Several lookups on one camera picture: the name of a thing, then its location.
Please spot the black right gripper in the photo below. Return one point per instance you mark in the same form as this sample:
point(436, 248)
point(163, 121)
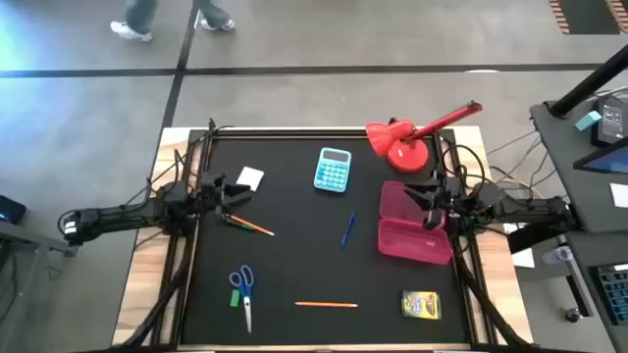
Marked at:
point(449, 193)

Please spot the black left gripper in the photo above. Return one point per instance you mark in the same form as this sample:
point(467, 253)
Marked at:
point(212, 193)

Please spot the green marker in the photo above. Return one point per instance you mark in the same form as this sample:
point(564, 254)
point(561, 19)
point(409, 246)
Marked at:
point(247, 227)

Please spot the orange pencil pink eraser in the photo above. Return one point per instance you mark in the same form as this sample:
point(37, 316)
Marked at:
point(326, 304)
point(260, 229)

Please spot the pink plastic pencil case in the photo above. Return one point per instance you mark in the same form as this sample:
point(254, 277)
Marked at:
point(412, 242)

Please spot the blue pen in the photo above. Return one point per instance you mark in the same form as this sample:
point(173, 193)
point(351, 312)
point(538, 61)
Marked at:
point(348, 230)

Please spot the green eraser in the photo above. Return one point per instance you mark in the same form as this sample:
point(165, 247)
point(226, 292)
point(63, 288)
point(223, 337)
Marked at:
point(235, 298)

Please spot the yellow green crayon box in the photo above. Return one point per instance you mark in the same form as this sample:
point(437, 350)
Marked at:
point(421, 305)

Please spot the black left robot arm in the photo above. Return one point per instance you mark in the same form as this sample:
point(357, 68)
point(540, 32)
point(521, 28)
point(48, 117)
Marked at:
point(113, 219)

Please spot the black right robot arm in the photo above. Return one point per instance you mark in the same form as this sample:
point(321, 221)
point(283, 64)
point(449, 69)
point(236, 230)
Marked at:
point(535, 212)

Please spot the red desk lamp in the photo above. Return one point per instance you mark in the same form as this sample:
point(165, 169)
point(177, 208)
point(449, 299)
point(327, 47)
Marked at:
point(407, 157)

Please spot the black table mat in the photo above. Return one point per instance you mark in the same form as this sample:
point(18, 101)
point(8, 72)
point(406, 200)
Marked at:
point(304, 265)

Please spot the white paper sheet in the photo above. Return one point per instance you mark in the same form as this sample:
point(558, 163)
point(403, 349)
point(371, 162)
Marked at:
point(620, 195)
point(525, 257)

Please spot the translucent plastic cylinder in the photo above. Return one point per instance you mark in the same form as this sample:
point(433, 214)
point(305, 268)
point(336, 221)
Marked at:
point(561, 255)

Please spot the dark grey side desk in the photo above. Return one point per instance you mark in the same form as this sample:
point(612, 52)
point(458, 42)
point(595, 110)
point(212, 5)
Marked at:
point(579, 196)

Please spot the black round knob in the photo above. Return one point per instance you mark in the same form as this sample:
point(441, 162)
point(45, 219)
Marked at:
point(573, 315)

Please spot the small teal box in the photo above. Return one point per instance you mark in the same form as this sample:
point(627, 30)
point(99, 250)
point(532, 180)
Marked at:
point(588, 121)

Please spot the black monitor blue screen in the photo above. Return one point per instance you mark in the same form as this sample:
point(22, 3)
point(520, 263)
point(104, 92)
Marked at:
point(608, 162)

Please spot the black power adapter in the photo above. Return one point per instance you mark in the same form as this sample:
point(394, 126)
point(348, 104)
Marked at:
point(611, 120)

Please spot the black metal pole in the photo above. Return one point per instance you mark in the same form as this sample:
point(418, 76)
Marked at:
point(589, 83)

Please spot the black keyboard blue keys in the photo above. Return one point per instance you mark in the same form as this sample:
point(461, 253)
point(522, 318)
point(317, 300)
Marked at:
point(615, 294)

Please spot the person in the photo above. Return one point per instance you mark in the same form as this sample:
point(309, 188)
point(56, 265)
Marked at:
point(140, 12)

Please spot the dark device blue light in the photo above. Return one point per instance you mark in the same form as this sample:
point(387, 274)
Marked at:
point(11, 211)

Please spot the dark rug striped border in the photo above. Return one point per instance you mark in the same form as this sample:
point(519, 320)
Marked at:
point(589, 15)

